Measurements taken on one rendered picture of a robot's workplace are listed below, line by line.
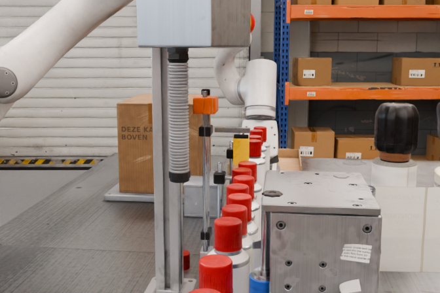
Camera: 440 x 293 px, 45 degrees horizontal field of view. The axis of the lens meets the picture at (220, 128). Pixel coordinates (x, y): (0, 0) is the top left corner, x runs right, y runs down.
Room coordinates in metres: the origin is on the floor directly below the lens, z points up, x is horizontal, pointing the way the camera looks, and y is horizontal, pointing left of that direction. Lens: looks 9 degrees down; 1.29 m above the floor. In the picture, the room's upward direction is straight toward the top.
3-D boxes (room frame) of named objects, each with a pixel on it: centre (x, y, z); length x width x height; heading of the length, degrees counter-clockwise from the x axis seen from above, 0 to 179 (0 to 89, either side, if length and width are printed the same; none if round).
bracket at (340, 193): (0.54, -0.10, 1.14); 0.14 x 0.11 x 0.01; 173
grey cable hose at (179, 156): (0.82, 0.06, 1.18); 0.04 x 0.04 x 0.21
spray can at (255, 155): (1.12, -0.07, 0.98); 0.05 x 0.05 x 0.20
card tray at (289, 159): (1.96, -0.17, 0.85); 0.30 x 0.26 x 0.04; 173
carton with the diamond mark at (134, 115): (1.67, 0.17, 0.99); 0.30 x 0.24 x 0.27; 174
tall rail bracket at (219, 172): (1.30, -0.02, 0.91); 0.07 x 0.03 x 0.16; 83
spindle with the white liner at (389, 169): (1.01, -0.34, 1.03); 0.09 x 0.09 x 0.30
